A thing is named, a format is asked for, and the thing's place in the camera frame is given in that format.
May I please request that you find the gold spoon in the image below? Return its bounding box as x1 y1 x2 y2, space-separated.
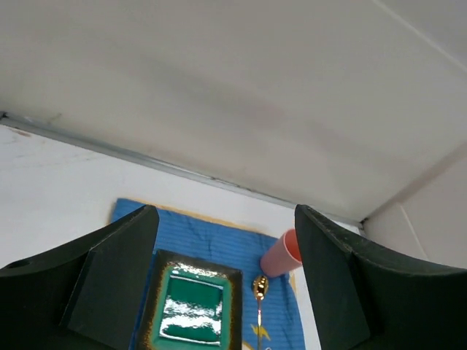
252 275 269 349

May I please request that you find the blue yellow Pikachu cloth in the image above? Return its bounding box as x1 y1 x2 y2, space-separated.
110 198 306 350

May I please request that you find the green square ceramic plate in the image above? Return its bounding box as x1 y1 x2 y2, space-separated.
132 249 242 349

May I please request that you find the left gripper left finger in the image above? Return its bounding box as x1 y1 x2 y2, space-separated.
1 206 159 349

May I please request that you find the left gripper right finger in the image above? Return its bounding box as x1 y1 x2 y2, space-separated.
295 205 466 349

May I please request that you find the pink plastic cup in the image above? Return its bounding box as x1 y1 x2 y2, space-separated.
260 229 302 278

